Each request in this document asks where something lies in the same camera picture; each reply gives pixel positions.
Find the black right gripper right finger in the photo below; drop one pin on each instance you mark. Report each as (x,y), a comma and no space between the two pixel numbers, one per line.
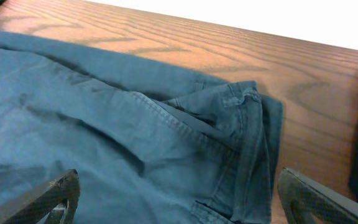
(307,201)

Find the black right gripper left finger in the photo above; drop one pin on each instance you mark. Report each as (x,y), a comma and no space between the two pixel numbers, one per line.
(54,201)

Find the dark blue shorts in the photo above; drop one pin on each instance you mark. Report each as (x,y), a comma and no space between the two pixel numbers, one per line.
(151,142)

